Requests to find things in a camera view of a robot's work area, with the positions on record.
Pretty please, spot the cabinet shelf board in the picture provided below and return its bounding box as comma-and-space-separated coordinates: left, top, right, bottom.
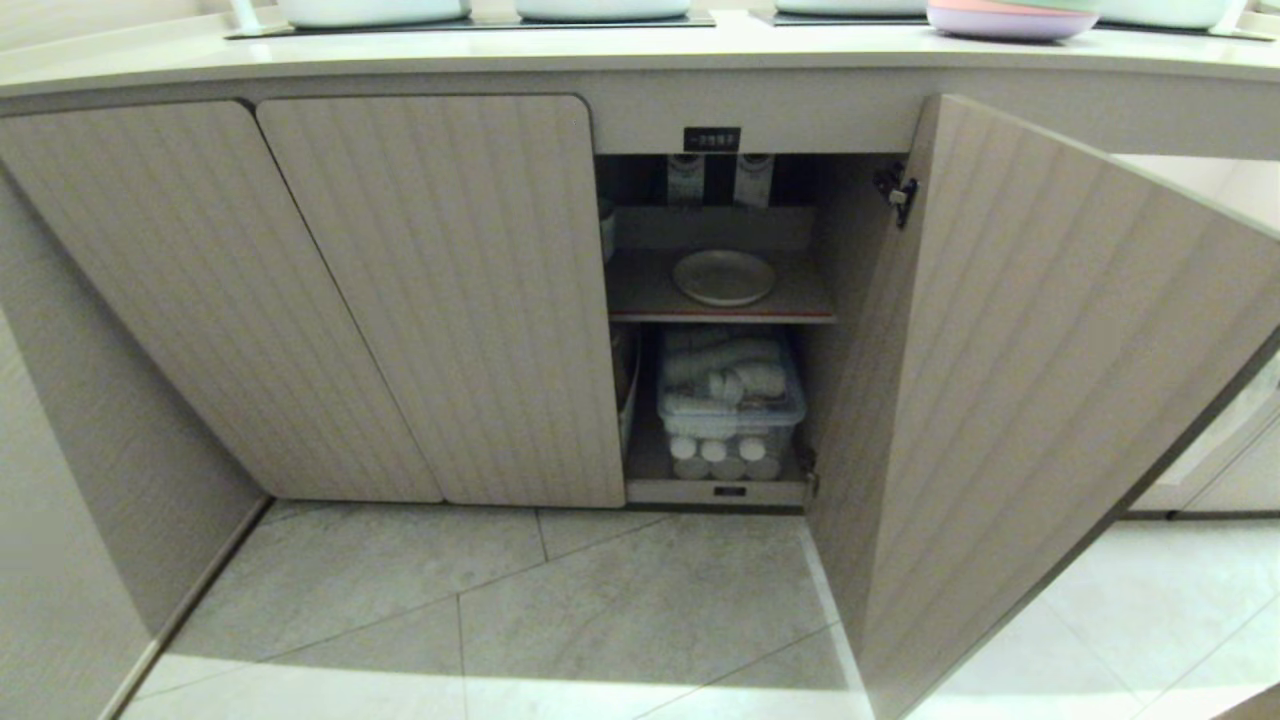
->
605, 247, 837, 325

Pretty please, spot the closed wooden cabinet door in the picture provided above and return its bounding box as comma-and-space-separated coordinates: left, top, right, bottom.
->
256, 95, 627, 509
0, 100, 444, 504

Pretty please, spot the white kitchen counter cabinet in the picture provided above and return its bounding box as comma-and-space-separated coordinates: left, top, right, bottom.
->
0, 10, 1280, 521

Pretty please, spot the open wooden cabinet door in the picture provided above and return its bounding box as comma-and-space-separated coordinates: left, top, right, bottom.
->
806, 94, 1280, 720

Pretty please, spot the clear plastic storage box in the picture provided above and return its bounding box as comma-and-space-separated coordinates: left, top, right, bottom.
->
655, 328, 808, 482

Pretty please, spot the beige round plate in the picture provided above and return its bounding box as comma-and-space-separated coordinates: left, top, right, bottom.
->
672, 248, 777, 308

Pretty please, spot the black door hinge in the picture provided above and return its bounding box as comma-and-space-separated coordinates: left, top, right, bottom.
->
874, 163, 919, 230

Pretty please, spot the white bowl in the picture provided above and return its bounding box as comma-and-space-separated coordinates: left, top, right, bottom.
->
775, 0, 931, 17
515, 0, 693, 23
1096, 0, 1233, 30
276, 0, 473, 29

